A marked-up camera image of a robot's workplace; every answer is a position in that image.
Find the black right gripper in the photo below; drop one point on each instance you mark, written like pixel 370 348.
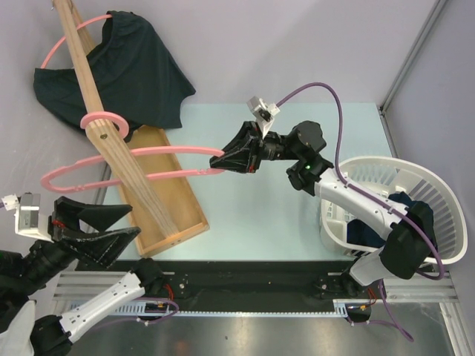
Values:
pixel 246 160

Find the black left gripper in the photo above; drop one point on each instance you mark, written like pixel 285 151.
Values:
pixel 103 247

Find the pink plastic hanger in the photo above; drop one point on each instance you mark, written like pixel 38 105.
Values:
pixel 123 160

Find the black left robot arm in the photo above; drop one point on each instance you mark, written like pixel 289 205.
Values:
pixel 63 287

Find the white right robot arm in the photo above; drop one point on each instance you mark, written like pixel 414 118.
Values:
pixel 406 230

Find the dark green shorts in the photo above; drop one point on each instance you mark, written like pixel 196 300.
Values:
pixel 135 75

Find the pink hanger with green shorts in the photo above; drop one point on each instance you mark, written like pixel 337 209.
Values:
pixel 76 37

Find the wooden rack base tray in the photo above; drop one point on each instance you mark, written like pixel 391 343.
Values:
pixel 176 194

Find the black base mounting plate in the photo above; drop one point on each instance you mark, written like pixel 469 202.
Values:
pixel 314 268

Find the white laundry basket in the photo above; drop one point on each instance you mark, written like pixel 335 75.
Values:
pixel 403 182

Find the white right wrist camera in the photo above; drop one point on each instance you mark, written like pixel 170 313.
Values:
pixel 264 114

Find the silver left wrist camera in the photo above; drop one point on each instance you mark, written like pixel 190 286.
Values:
pixel 29 221

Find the aluminium rail with cable duct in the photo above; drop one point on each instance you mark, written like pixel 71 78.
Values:
pixel 242 294

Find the wooden rack post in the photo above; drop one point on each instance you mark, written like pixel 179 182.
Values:
pixel 103 133

